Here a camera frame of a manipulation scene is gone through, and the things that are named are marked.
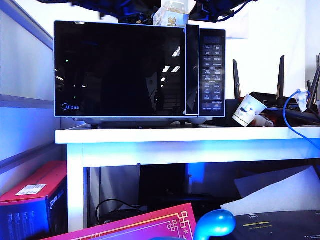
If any red white small carton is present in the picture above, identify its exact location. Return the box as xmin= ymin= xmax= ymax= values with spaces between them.
xmin=251 ymin=112 xmax=276 ymax=127

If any blue glossy rounded object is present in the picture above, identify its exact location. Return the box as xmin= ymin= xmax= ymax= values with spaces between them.
xmin=193 ymin=209 xmax=237 ymax=240

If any black power cable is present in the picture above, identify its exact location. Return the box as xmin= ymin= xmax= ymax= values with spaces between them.
xmin=95 ymin=198 xmax=144 ymax=225

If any white table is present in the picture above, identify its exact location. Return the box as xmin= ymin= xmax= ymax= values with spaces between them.
xmin=55 ymin=125 xmax=320 ymax=233

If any gray blue office partition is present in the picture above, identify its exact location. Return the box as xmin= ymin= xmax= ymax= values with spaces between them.
xmin=0 ymin=0 xmax=67 ymax=176

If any blue ethernet cable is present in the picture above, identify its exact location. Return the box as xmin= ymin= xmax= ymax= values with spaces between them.
xmin=266 ymin=89 xmax=320 ymax=151

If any white blue snack box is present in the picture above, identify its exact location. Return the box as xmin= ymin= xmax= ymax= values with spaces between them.
xmin=152 ymin=0 xmax=198 ymax=27

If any magenta gift box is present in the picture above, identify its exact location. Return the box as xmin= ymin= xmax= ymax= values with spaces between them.
xmin=41 ymin=202 xmax=198 ymax=240

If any black paper shredder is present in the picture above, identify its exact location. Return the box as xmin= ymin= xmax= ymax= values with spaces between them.
xmin=231 ymin=209 xmax=320 ymax=240

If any black router with antennas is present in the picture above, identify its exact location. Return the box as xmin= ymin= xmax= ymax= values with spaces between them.
xmin=224 ymin=53 xmax=320 ymax=128

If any white cable tag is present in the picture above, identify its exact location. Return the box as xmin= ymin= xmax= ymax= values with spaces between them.
xmin=294 ymin=87 xmax=311 ymax=113

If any white foam sheet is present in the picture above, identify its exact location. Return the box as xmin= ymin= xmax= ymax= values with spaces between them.
xmin=219 ymin=164 xmax=320 ymax=217

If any black glass microwave door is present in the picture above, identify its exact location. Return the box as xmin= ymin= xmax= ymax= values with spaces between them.
xmin=54 ymin=20 xmax=201 ymax=118

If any red blue cardboard box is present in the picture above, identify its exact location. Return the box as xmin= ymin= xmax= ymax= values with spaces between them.
xmin=0 ymin=160 xmax=69 ymax=240

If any black rectangular case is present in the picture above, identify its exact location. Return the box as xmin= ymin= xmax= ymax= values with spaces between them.
xmin=138 ymin=163 xmax=187 ymax=201

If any white paper cup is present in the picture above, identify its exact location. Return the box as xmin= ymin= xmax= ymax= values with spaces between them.
xmin=231 ymin=94 xmax=268 ymax=127

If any black white Midea microwave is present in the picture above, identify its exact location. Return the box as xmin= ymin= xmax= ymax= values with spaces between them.
xmin=53 ymin=20 xmax=227 ymax=130

